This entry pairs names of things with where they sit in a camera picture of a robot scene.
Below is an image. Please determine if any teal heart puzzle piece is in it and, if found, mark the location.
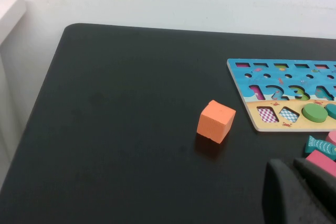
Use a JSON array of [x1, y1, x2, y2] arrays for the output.
[[324, 103, 336, 120]]

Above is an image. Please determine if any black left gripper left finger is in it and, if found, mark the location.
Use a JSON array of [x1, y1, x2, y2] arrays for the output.
[[262, 158, 333, 224]]

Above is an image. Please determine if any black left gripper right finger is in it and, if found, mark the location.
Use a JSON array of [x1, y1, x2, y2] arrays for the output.
[[293, 157, 336, 224]]

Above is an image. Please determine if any pink number five piece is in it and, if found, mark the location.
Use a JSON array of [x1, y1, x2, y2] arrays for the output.
[[325, 131, 336, 146]]

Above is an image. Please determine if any colourful wooden number puzzle board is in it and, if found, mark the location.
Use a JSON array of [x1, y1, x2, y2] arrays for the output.
[[227, 58, 336, 132]]

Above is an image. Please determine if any green circle puzzle piece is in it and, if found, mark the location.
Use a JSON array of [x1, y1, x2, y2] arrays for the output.
[[301, 103, 329, 124]]

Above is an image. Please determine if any teal wooden fish piece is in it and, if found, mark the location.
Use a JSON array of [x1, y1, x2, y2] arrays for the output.
[[304, 135, 336, 161]]

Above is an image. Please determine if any hot pink wooden block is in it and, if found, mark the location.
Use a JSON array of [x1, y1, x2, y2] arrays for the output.
[[306, 150, 336, 177]]

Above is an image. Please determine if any orange wooden cube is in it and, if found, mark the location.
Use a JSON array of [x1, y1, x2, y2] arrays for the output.
[[196, 100, 236, 145]]

